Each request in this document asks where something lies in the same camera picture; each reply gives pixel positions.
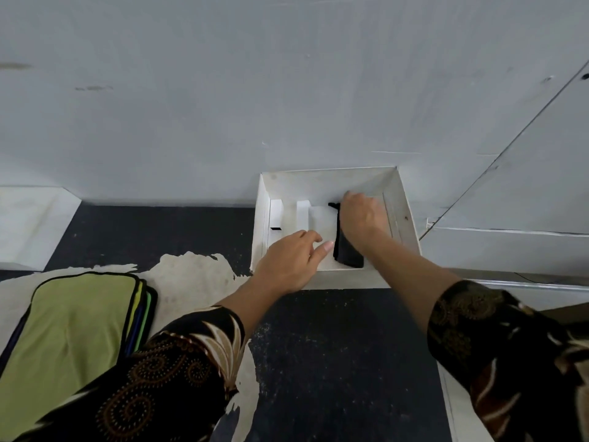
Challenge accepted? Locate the person's left hand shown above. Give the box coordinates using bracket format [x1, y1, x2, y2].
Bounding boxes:
[252, 228, 336, 298]

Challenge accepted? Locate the person's patterned right sleeve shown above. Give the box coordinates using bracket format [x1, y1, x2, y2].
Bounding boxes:
[426, 279, 589, 442]

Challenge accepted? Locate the person's left forearm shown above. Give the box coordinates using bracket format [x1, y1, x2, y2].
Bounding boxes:
[215, 276, 288, 341]

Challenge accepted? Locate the metal floor rail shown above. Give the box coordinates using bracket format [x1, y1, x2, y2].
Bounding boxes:
[453, 276, 589, 293]

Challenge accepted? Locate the person's patterned left sleeve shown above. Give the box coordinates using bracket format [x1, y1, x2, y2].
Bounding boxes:
[13, 306, 247, 442]

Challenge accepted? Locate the stack of microfibre cloths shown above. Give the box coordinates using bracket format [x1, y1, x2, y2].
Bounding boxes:
[0, 271, 159, 442]

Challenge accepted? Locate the person's right forearm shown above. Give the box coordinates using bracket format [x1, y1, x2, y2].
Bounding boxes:
[361, 230, 461, 335]

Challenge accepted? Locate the white flat box lid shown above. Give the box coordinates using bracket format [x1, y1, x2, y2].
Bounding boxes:
[0, 187, 83, 272]

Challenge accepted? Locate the person's right hand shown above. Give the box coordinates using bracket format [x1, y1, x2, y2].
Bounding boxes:
[339, 190, 390, 256]

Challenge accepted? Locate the white box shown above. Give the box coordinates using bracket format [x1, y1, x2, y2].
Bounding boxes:
[250, 166, 422, 290]

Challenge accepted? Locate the person's patterned sleeve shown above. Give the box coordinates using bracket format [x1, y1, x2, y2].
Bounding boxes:
[426, 279, 589, 442]
[13, 306, 247, 442]

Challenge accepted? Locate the yellow grey cloth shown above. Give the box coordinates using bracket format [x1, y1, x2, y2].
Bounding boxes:
[327, 202, 365, 269]

